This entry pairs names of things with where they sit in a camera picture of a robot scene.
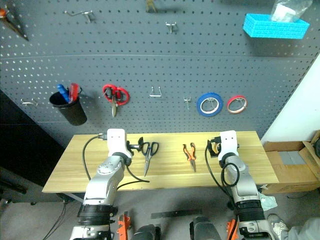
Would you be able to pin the dark rounded shape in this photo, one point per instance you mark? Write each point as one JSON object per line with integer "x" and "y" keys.
{"x": 146, "y": 232}
{"x": 203, "y": 228}

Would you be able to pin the long silver pegboard hook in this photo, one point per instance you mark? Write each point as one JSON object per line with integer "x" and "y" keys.
{"x": 80, "y": 13}

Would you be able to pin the brown cardboard box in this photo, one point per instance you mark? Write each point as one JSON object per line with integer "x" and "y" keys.
{"x": 295, "y": 177}

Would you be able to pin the clear plastic bag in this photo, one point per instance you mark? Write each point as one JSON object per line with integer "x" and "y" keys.
{"x": 285, "y": 11}

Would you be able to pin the grey metal pegboard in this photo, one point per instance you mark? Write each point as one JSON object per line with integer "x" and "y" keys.
{"x": 160, "y": 62}

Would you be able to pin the yellow tape roll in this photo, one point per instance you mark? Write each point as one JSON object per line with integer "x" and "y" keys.
{"x": 213, "y": 146}

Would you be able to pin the orange black needle-nose pliers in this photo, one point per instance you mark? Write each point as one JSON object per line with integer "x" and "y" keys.
{"x": 191, "y": 156}

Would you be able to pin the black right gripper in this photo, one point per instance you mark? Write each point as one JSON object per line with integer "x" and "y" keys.
{"x": 218, "y": 148}

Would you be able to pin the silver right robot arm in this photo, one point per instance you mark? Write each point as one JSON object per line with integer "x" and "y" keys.
{"x": 246, "y": 185}

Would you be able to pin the grey sneaker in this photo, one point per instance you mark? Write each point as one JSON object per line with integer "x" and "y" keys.
{"x": 278, "y": 226}

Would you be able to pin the orange bar clamp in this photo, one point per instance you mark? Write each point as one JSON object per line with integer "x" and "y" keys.
{"x": 232, "y": 228}
{"x": 124, "y": 223}

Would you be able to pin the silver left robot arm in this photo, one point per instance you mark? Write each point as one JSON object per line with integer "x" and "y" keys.
{"x": 105, "y": 180}

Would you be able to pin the blue tape roll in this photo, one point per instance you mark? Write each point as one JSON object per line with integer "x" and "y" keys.
{"x": 200, "y": 107}

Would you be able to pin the grey trouser leg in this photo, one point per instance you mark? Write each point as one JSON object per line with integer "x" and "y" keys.
{"x": 305, "y": 230}

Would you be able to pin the blue plastic basket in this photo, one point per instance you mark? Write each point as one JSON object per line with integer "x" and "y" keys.
{"x": 275, "y": 30}

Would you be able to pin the flat black bar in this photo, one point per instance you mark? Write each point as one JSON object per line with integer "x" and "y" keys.
{"x": 175, "y": 214}

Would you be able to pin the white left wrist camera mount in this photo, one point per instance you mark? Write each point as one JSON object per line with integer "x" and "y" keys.
{"x": 116, "y": 141}

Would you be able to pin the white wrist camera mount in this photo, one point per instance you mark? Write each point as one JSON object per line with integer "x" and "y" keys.
{"x": 228, "y": 145}
{"x": 116, "y": 141}

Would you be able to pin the black cabinet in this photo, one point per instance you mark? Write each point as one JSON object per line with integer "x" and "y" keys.
{"x": 22, "y": 145}

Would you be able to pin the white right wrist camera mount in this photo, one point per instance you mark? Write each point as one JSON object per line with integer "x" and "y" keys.
{"x": 228, "y": 145}

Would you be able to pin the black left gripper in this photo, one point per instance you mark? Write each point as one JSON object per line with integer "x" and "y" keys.
{"x": 130, "y": 147}

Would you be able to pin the black cup holder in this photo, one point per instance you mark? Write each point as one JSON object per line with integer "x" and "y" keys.
{"x": 71, "y": 112}

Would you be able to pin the red tape roll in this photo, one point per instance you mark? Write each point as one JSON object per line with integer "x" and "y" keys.
{"x": 231, "y": 108}

